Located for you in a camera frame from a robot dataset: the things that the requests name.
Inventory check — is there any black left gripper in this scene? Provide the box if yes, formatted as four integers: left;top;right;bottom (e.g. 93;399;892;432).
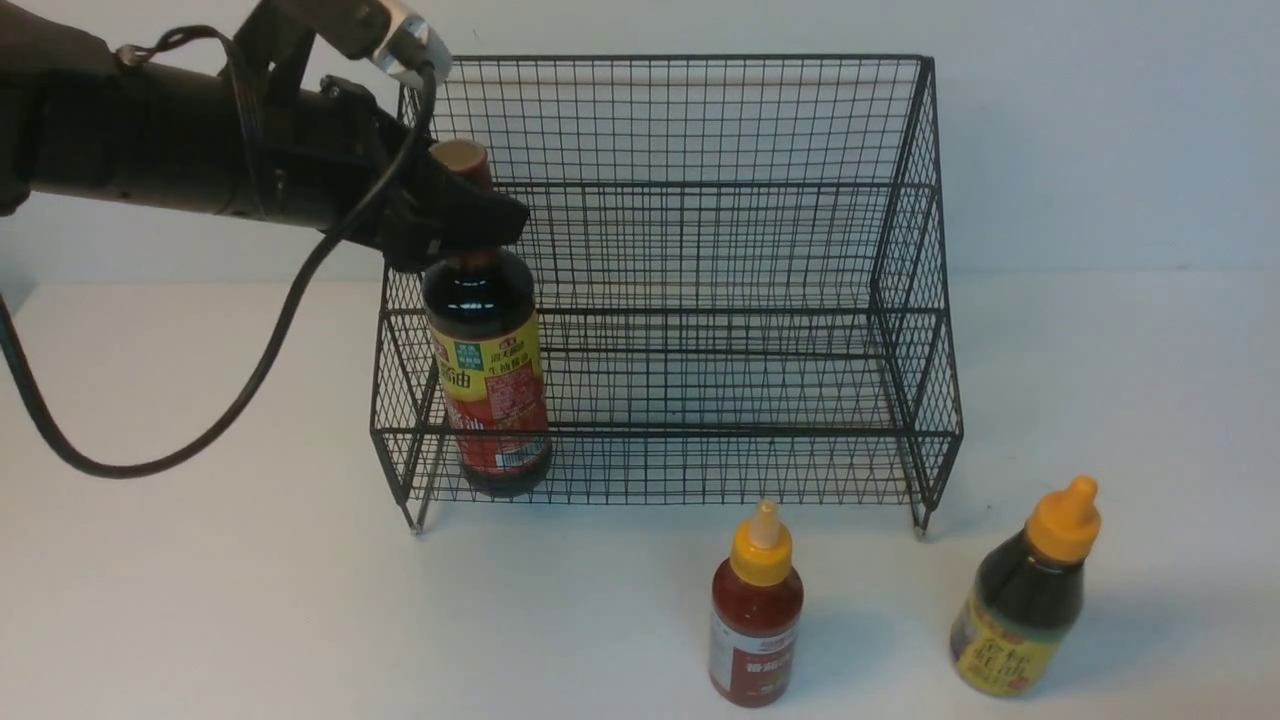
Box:
300;76;530;273

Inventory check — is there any tall soy sauce bottle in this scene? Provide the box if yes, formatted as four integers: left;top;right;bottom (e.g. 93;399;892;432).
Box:
421;138;554;500

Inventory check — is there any small red sauce bottle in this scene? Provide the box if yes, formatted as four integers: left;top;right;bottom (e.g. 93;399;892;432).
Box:
708;498;805;708

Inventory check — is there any dark vinegar bottle yellow cap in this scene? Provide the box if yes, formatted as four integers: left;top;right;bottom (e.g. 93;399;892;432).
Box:
948;477;1102;698

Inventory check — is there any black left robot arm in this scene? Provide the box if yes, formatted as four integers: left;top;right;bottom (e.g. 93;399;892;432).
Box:
1;1;530;272

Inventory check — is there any black cable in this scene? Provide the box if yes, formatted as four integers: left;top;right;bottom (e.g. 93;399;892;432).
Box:
0;61;442;480

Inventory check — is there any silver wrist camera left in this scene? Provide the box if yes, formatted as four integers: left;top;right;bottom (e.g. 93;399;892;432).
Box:
311;1;453;92

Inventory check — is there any black wire mesh shelf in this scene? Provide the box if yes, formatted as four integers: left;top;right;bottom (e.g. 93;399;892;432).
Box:
431;54;964;537

